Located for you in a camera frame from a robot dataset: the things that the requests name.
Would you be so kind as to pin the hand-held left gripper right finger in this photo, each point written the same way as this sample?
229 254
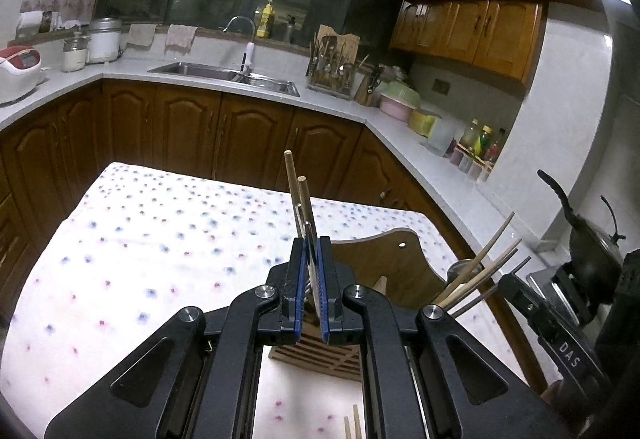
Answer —
326 299

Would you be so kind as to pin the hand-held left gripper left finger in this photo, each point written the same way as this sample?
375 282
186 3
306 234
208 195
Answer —
301 299

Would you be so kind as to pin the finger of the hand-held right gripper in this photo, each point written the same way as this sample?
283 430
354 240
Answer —
555 334

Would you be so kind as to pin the metal cutlery piece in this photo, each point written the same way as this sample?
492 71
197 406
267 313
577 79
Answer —
312 251

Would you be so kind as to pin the metal chopstick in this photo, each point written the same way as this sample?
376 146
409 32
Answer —
510 272
480 301

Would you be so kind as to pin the wooden chopstick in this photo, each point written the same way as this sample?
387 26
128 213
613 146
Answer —
357 424
306 204
500 257
292 189
492 241
346 429
492 270

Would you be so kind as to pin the dish rack with utensils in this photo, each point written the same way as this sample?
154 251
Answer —
330 76

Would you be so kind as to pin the gas stove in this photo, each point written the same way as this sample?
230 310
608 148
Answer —
545 286

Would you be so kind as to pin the black wok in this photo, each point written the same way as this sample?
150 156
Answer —
597 244

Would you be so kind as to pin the metal spoon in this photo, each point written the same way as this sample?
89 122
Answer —
462 271

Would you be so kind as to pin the white dotted tablecloth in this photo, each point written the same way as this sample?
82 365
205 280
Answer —
150 244

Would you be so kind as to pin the seasoning jar rack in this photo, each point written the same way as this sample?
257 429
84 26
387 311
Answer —
472 166

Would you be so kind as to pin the white kitchen countertop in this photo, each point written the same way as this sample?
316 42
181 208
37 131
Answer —
320 106

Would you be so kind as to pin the wooden lower cabinets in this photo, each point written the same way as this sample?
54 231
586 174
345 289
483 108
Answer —
190 134

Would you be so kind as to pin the yellow container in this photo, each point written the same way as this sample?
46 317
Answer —
442 136

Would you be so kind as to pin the condiment bottles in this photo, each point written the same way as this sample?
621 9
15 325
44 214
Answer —
482 141

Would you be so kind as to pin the stacked pink and green bowls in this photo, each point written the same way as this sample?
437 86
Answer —
397 104

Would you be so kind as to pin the wooden knife block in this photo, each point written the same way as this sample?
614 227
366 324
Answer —
369 86

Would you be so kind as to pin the stainless steel sink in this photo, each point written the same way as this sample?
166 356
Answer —
225 74

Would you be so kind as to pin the chrome kitchen faucet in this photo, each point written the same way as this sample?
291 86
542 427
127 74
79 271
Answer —
247 54

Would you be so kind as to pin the wooden cutting board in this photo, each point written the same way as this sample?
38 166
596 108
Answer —
345 44

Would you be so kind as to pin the dark glass bottle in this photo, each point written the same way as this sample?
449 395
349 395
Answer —
291 30

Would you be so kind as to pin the yellow oil bottle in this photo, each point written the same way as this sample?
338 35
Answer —
265 21

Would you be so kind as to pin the hanging dish cloth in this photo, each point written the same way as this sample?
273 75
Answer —
141 36
181 39

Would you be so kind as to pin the white lidded jar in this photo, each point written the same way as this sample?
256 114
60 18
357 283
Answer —
76 56

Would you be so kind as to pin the red and white rice cooker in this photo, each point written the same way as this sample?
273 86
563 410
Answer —
20 74

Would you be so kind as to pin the dark wall switch plate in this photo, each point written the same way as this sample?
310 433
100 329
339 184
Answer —
440 86

